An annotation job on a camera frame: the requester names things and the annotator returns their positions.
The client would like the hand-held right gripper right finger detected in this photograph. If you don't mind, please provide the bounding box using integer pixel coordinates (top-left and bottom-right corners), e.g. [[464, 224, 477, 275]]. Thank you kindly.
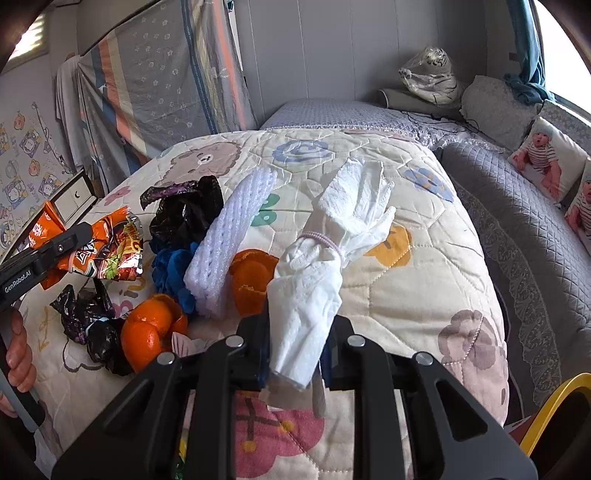
[[323, 316, 539, 480]]

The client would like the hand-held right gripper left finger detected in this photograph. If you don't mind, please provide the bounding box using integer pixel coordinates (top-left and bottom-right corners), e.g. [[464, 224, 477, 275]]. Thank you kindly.
[[51, 314, 273, 480]]

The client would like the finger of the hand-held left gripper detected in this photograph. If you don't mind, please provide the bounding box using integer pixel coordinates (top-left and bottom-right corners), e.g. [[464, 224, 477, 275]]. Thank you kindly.
[[28, 222, 93, 278]]

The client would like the orange snack packet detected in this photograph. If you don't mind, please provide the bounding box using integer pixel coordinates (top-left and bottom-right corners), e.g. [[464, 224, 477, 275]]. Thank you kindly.
[[28, 200, 145, 289]]

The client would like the white tissue paper bundle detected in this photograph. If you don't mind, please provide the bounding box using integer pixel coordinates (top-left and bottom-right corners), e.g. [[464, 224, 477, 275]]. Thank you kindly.
[[268, 157, 398, 418]]

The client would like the small orange peel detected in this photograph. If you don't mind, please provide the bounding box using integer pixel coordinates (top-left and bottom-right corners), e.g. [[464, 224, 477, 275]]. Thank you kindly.
[[228, 249, 280, 317]]

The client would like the black plastic bag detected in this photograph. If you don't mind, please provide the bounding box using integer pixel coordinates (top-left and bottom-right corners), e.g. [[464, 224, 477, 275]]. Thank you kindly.
[[140, 175, 225, 252], [50, 279, 134, 377]]

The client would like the large orange peel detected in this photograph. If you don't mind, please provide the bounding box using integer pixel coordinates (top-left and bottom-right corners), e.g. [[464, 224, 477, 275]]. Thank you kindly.
[[121, 293, 189, 374]]

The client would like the white foam net sleeve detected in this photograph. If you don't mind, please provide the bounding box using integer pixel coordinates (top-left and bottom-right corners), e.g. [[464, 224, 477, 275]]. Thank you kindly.
[[184, 167, 279, 319]]

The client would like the pink beaded hair tie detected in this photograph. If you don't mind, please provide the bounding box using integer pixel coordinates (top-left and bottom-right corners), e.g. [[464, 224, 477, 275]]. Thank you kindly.
[[298, 231, 345, 268]]

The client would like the yellow trash bin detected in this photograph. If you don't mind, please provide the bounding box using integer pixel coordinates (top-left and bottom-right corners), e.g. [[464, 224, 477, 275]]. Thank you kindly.
[[519, 373, 591, 480]]

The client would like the person's left hand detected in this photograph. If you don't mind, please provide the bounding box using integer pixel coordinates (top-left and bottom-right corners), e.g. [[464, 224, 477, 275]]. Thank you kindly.
[[4, 310, 37, 393]]

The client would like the small white cabinet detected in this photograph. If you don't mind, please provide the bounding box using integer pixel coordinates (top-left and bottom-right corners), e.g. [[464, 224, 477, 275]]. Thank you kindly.
[[46, 168, 100, 227]]

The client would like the cartoon printed quilt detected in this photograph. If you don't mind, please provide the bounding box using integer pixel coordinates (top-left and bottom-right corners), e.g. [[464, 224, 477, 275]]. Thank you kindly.
[[18, 128, 511, 480]]

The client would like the blue crumpled paper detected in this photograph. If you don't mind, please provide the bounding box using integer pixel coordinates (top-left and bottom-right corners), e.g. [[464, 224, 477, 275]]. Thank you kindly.
[[151, 242, 199, 317]]

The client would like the white hanging cloth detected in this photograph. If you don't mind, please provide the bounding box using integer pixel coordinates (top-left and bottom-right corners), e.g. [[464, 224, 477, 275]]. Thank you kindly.
[[55, 58, 100, 169]]

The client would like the striped wrapped mattress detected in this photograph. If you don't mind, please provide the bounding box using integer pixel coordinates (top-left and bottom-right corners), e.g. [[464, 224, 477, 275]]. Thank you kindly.
[[76, 0, 257, 195]]

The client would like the small window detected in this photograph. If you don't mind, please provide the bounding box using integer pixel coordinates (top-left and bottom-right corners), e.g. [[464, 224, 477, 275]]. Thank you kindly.
[[7, 14, 49, 65]]

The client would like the grey quilted sofa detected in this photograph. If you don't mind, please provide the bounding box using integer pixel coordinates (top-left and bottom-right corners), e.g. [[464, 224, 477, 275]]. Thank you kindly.
[[259, 97, 591, 425]]

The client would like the baby print pillow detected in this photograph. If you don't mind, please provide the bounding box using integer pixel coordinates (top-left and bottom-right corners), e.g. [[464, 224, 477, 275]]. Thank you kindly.
[[564, 157, 591, 259], [508, 115, 589, 204]]

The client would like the tiger plush toy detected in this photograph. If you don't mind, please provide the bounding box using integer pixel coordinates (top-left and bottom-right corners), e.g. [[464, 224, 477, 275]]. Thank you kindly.
[[398, 46, 465, 104]]

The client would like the grey quilted cushion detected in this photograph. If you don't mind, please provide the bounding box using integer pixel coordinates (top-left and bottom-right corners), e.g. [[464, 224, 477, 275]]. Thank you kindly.
[[462, 75, 543, 153]]

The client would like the blue curtain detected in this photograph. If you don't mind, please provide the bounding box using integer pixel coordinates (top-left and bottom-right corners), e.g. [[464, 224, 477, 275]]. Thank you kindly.
[[505, 0, 555, 104]]

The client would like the large window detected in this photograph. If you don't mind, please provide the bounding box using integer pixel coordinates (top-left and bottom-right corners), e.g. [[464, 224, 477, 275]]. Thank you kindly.
[[538, 0, 591, 102]]

